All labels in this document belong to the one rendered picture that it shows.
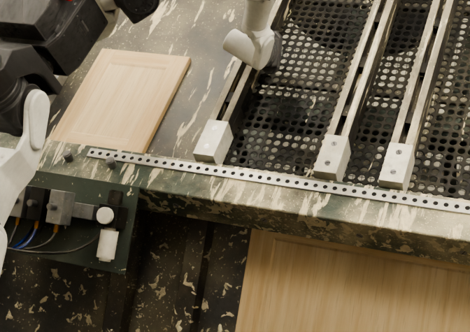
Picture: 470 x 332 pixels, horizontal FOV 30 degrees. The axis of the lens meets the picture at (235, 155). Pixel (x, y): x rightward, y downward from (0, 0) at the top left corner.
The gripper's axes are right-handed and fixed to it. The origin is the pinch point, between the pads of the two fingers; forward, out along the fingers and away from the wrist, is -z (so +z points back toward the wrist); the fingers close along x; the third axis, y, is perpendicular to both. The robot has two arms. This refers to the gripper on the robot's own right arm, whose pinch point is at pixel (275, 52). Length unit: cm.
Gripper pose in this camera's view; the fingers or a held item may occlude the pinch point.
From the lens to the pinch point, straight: 260.6
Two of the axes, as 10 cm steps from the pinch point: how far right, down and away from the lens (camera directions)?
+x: 0.9, -9.9, -1.2
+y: -9.2, -1.3, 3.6
